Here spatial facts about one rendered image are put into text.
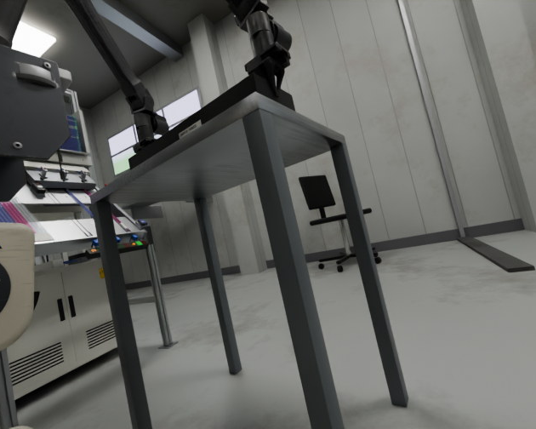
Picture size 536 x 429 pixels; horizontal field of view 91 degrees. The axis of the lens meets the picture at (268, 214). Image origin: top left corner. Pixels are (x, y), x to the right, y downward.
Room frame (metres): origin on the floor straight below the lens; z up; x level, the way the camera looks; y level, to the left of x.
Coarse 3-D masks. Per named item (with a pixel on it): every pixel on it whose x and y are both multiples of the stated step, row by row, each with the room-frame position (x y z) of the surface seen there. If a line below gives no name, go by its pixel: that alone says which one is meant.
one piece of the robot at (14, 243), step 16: (0, 224) 0.33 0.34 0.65; (16, 224) 0.35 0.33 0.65; (0, 240) 0.33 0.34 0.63; (16, 240) 0.34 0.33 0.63; (32, 240) 0.36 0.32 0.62; (0, 256) 0.33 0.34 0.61; (16, 256) 0.34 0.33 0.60; (32, 256) 0.35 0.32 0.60; (0, 272) 0.32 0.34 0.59; (16, 272) 0.34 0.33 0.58; (32, 272) 0.35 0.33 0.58; (0, 288) 0.32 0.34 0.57; (16, 288) 0.33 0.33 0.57; (32, 288) 0.35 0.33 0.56; (0, 304) 0.32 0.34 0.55; (16, 304) 0.33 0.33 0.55; (32, 304) 0.35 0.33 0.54; (0, 320) 0.32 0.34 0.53; (16, 320) 0.33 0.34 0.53; (0, 336) 0.32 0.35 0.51; (16, 336) 0.33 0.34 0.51
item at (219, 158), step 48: (192, 144) 0.53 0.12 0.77; (240, 144) 0.58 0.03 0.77; (288, 144) 0.66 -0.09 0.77; (336, 144) 0.77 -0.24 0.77; (96, 192) 0.80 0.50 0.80; (144, 192) 0.83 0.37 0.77; (192, 192) 1.00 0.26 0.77; (288, 192) 0.46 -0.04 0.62; (288, 240) 0.43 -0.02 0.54; (288, 288) 0.44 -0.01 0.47; (384, 336) 0.77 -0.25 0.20
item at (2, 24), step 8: (0, 0) 0.58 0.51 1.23; (8, 0) 0.59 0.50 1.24; (16, 0) 0.61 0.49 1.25; (24, 0) 0.62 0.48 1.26; (0, 8) 0.58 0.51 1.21; (8, 8) 0.59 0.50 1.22; (16, 8) 0.61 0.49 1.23; (24, 8) 0.62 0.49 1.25; (0, 16) 0.58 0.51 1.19; (8, 16) 0.59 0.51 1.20; (16, 16) 0.61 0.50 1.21; (0, 24) 0.58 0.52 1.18; (8, 24) 0.59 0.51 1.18; (16, 24) 0.61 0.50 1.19; (0, 32) 0.58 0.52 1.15; (8, 32) 0.59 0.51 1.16; (0, 40) 0.57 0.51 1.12; (8, 40) 0.59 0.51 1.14
